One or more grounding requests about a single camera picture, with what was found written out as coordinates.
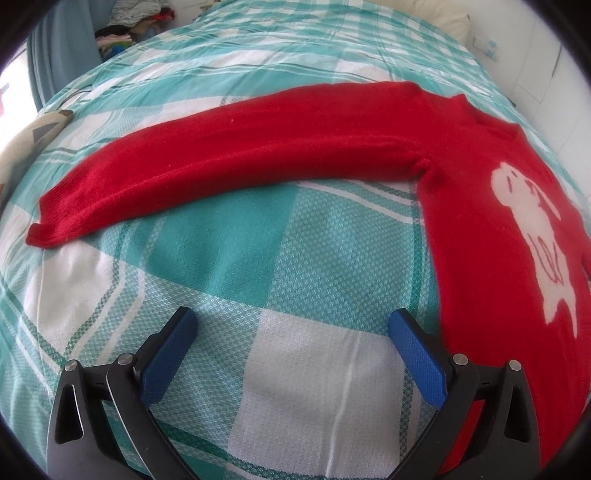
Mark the white wall socket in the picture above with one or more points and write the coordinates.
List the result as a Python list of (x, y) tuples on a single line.
[(485, 46)]

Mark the pile of clothes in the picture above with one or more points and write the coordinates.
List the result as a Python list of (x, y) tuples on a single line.
[(131, 25)]

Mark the teal checked bed sheet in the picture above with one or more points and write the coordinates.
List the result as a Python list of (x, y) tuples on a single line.
[(286, 258)]

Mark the red knit sweater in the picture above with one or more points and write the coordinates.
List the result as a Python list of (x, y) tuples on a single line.
[(323, 138)]

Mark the patterned cream pillow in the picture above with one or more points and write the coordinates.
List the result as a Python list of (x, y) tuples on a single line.
[(25, 138)]

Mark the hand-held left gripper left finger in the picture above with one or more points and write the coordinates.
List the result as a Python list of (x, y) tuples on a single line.
[(168, 356)]

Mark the blue curtain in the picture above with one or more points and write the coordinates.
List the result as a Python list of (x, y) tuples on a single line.
[(62, 46)]

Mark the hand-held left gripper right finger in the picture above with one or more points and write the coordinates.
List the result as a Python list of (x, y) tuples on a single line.
[(418, 357)]

